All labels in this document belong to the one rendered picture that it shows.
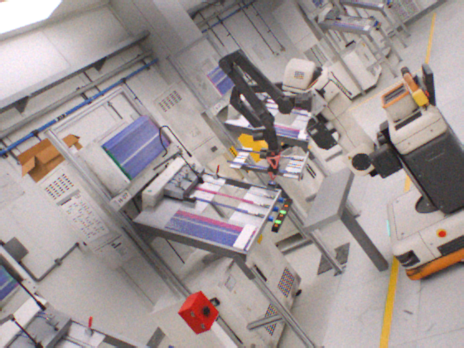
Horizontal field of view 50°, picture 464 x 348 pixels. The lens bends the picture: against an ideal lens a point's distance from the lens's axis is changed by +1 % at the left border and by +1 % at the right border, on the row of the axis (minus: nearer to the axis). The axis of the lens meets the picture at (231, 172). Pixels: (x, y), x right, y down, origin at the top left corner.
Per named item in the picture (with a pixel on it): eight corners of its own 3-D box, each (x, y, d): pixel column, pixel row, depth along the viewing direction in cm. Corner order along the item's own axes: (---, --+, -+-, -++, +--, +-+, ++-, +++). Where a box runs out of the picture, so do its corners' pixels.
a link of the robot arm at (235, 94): (226, 85, 303) (230, 82, 312) (229, 107, 307) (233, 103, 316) (301, 79, 291) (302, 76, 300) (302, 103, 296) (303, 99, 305)
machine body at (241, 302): (306, 284, 359) (255, 219, 348) (279, 360, 303) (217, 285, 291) (241, 309, 395) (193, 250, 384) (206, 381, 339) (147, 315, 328)
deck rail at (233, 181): (281, 197, 331) (282, 190, 328) (280, 199, 330) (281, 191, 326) (184, 172, 351) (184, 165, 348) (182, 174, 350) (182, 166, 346)
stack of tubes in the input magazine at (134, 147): (171, 143, 339) (145, 112, 334) (132, 180, 298) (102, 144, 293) (159, 152, 346) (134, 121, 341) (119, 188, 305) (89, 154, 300)
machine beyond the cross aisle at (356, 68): (406, 56, 748) (334, -53, 713) (401, 74, 682) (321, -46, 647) (331, 103, 824) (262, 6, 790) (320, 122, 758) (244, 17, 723)
